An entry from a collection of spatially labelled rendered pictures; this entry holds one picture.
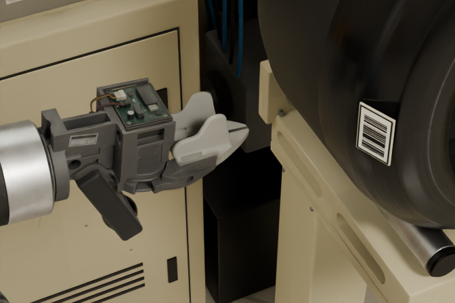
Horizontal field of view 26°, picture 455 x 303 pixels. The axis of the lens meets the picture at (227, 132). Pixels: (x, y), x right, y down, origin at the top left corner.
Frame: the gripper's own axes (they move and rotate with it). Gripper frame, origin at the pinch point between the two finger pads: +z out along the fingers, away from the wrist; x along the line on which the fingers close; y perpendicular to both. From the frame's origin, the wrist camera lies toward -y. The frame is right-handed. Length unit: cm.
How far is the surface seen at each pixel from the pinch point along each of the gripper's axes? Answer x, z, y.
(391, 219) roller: -2.0, 22.6, -17.9
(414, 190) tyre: -11.1, 15.3, -2.1
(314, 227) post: 27, 35, -53
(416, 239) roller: -6.6, 22.9, -16.8
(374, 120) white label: -9.6, 9.0, 7.8
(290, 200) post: 35, 35, -54
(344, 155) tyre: -5.6, 9.9, -0.5
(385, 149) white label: -11.1, 10.0, 5.1
